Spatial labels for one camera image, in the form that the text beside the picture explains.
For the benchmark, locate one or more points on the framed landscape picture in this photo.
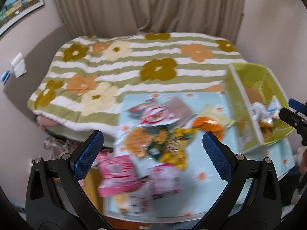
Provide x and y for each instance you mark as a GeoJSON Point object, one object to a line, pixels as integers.
{"type": "Point", "coordinates": [14, 10]}

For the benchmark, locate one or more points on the floral striped green blanket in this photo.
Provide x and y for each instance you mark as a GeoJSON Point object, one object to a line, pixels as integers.
{"type": "Point", "coordinates": [88, 77]}

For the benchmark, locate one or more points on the yellow snack bag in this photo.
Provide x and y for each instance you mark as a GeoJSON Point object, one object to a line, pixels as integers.
{"type": "Point", "coordinates": [169, 147]}

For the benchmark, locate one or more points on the blue daisy tablecloth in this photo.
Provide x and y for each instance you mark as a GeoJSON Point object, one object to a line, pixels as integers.
{"type": "Point", "coordinates": [200, 183]}

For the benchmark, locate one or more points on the pink pillow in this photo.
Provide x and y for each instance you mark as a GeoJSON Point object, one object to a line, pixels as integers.
{"type": "Point", "coordinates": [44, 122]}

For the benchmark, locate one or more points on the pale pink pastry packet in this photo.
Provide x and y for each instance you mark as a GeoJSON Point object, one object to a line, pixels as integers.
{"type": "Point", "coordinates": [180, 109]}

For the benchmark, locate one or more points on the white potato chip bag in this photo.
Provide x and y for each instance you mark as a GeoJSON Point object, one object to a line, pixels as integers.
{"type": "Point", "coordinates": [134, 202]}

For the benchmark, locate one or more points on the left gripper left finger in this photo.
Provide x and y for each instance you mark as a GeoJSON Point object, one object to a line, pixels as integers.
{"type": "Point", "coordinates": [54, 197]}

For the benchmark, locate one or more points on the white wall socket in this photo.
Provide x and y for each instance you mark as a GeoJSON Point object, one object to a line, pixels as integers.
{"type": "Point", "coordinates": [19, 65]}

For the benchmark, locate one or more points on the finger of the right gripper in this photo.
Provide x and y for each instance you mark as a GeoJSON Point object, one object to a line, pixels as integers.
{"type": "Point", "coordinates": [296, 121]}
{"type": "Point", "coordinates": [298, 106]}

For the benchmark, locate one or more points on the clear noodle cracker packet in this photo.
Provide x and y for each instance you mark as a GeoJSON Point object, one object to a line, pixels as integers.
{"type": "Point", "coordinates": [137, 142]}

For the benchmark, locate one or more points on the red white Oishi bag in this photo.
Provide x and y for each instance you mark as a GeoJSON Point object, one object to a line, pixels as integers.
{"type": "Point", "coordinates": [151, 113]}

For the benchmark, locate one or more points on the beige curtain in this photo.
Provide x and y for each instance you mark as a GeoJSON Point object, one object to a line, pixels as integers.
{"type": "Point", "coordinates": [112, 18]}

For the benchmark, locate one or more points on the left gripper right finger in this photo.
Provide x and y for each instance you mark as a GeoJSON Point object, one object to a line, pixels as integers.
{"type": "Point", "coordinates": [251, 199]}

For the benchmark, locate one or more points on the pink snack bag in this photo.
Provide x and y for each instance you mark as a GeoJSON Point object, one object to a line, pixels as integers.
{"type": "Point", "coordinates": [119, 174]}

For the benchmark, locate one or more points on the orange cream snack bag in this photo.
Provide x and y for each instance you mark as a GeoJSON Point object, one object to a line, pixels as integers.
{"type": "Point", "coordinates": [213, 119]}

